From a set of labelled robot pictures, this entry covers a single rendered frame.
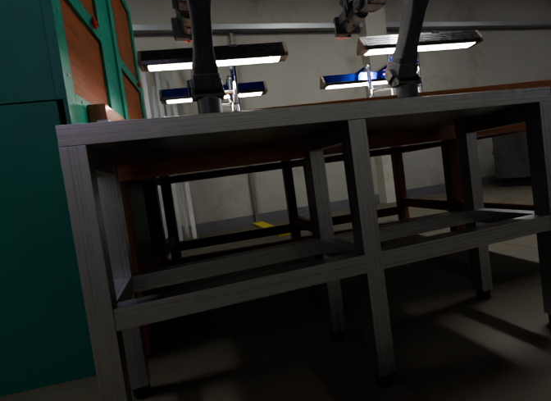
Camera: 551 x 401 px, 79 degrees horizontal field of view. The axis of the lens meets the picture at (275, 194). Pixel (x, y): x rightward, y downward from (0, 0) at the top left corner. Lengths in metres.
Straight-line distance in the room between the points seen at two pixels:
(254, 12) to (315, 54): 0.89
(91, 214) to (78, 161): 0.10
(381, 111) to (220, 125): 0.37
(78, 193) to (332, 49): 4.33
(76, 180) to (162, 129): 0.18
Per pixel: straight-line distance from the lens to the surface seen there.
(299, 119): 0.75
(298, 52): 4.61
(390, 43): 1.76
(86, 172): 0.71
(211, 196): 4.02
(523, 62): 6.81
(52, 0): 1.32
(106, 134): 0.71
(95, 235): 0.71
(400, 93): 1.12
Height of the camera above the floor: 0.52
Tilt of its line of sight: 3 degrees down
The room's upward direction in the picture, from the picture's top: 8 degrees counter-clockwise
